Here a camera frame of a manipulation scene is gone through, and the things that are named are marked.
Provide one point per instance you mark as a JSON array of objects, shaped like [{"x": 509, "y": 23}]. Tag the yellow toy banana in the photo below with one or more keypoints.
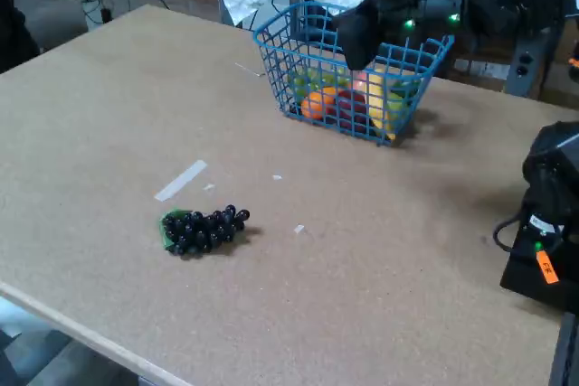
[{"x": 377, "y": 101}]

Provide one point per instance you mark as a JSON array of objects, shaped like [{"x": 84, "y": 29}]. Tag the pink red toy peach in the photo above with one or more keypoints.
[{"x": 361, "y": 85}]

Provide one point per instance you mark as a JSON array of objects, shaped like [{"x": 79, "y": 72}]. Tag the dark green toy fruit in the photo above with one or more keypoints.
[{"x": 405, "y": 87}]

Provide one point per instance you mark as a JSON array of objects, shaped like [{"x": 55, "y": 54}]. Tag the yellow-green toy fruit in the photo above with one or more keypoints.
[{"x": 307, "y": 81}]

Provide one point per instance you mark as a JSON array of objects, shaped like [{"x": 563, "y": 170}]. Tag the dark red toy pomegranate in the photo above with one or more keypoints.
[{"x": 350, "y": 110}]

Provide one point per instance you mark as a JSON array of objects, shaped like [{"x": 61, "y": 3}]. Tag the orange toy fruit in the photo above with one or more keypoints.
[{"x": 316, "y": 106}]

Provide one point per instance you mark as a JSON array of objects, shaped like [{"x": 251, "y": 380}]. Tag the thin white tape sliver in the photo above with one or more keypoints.
[{"x": 249, "y": 69}]

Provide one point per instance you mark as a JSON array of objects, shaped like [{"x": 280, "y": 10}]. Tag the small white tape scrap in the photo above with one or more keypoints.
[
  {"x": 299, "y": 228},
  {"x": 208, "y": 186},
  {"x": 277, "y": 176}
]

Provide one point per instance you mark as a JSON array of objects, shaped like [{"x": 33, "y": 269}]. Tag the small orange tag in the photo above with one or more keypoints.
[{"x": 574, "y": 64}]

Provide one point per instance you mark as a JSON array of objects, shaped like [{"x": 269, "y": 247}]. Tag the long white tape strip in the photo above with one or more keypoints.
[{"x": 181, "y": 180}]

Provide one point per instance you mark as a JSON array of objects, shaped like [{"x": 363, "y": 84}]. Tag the black toy grapes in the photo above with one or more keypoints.
[{"x": 199, "y": 232}]

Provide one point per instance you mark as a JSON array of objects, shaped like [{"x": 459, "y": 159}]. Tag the black power adapter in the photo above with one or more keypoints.
[{"x": 107, "y": 14}]

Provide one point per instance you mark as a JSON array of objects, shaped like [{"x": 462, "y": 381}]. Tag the orange paper label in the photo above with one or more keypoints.
[{"x": 546, "y": 268}]

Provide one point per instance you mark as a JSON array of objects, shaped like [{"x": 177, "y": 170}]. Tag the black office chair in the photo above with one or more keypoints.
[{"x": 13, "y": 42}]

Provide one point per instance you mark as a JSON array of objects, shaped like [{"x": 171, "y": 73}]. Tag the wooden workbench with grey frame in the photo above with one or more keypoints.
[{"x": 534, "y": 56}]

